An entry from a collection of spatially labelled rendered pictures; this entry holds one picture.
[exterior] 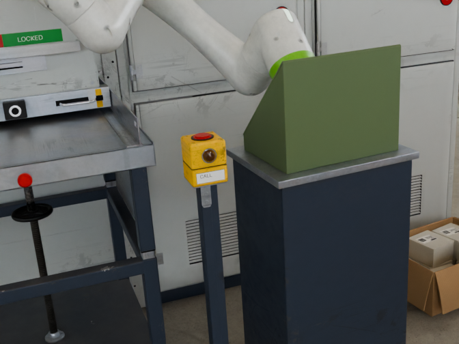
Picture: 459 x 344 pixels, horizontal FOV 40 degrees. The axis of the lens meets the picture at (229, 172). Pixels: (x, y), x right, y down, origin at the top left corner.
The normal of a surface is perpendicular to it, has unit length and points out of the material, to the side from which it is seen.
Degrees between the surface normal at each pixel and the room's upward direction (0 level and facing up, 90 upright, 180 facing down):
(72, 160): 90
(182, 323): 0
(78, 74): 90
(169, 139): 90
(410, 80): 90
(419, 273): 75
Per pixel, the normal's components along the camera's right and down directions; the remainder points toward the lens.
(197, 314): -0.07, -0.94
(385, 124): 0.41, 0.28
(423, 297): -0.88, 0.00
